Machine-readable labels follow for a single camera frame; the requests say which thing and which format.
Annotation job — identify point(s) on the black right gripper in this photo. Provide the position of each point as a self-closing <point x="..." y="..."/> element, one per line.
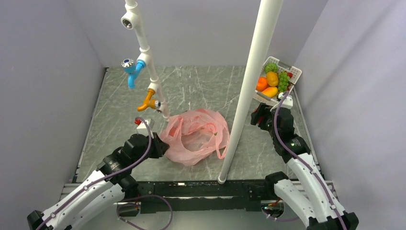
<point x="266" y="110"/>

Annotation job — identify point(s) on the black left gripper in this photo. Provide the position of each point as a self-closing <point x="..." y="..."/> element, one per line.
<point x="160" y="147"/>

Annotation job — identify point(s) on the yellow fake mango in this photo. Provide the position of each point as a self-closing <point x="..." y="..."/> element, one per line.
<point x="270" y="91"/>

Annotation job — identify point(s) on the orange fake fruit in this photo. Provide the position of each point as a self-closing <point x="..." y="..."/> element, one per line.
<point x="262" y="84"/>

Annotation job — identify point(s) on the pink plastic bag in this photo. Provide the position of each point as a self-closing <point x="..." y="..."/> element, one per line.
<point x="194" y="135"/>

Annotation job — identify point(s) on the green fake grape bunch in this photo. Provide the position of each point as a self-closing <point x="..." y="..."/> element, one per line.
<point x="283" y="81"/>

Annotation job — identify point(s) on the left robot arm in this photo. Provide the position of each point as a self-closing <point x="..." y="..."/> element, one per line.
<point x="109" y="183"/>

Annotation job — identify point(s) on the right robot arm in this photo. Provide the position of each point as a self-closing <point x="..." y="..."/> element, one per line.
<point x="318" y="208"/>

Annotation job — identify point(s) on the green fake lime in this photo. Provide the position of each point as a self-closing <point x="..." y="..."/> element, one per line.
<point x="271" y="67"/>

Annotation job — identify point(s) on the orange faucet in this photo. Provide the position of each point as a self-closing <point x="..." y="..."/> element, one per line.
<point x="149" y="102"/>

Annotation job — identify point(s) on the blue faucet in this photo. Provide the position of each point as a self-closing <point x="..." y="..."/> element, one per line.
<point x="132" y="69"/>

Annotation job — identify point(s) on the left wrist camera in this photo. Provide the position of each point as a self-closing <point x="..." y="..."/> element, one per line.
<point x="141" y="127"/>

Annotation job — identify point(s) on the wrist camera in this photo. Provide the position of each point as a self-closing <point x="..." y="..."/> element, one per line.
<point x="141" y="127"/>
<point x="284" y="101"/>

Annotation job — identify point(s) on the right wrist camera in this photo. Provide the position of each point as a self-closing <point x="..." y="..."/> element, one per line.
<point x="284" y="101"/>

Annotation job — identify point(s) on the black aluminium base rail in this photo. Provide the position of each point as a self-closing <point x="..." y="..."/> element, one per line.
<point x="248" y="195"/>

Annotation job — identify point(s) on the white PVC pipe frame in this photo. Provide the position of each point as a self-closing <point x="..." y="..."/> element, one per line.
<point x="267" y="17"/>

